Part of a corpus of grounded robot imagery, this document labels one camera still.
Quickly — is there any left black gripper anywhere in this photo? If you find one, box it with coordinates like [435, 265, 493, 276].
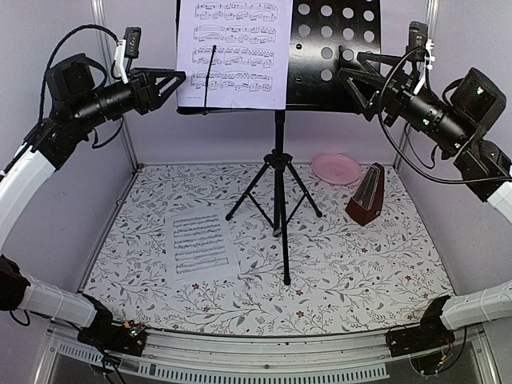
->
[70, 66, 186, 130]

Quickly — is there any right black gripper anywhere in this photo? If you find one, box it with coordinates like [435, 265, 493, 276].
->
[339, 51, 472, 153]

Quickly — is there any black perforated music stand desk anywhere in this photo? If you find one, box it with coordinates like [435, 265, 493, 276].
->
[178, 1, 381, 114]

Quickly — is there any purple sheet music paper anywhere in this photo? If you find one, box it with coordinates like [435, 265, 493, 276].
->
[177, 1, 294, 110]

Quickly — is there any white sheet music paper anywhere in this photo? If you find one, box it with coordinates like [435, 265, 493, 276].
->
[165, 206, 241, 284]

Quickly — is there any black folding tripod stand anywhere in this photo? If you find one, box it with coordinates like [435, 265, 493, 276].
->
[226, 110, 323, 286]

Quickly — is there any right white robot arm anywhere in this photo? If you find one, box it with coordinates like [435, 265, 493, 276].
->
[338, 47, 511, 220]

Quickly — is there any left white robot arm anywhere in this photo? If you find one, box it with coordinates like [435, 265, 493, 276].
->
[1, 54, 186, 347]

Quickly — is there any pink plastic plate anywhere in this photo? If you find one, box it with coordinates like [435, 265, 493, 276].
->
[312, 154, 362, 186]

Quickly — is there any dark red metronome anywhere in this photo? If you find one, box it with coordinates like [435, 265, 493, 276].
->
[346, 162, 385, 226]

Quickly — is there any floral patterned table mat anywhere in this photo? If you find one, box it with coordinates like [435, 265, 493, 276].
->
[84, 164, 452, 336]

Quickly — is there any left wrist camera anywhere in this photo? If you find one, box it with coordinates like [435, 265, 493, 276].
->
[111, 26, 142, 84]

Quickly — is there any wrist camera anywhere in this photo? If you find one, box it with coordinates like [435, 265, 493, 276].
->
[406, 22, 437, 87]
[111, 26, 142, 84]

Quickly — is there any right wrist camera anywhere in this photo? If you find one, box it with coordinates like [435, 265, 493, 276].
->
[406, 22, 437, 87]

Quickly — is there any left aluminium frame post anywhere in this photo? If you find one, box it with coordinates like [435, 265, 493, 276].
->
[90, 0, 139, 173]

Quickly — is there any aluminium frame post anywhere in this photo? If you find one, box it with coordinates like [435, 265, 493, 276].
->
[90, 0, 139, 173]
[394, 0, 441, 169]

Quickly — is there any right aluminium frame post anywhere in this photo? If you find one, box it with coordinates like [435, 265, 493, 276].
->
[394, 0, 441, 169]

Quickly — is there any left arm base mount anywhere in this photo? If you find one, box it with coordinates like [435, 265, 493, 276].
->
[77, 294, 147, 357]

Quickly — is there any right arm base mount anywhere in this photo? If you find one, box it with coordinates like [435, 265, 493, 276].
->
[385, 295, 455, 357]

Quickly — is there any front aluminium rail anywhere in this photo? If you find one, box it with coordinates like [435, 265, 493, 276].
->
[34, 323, 505, 383]

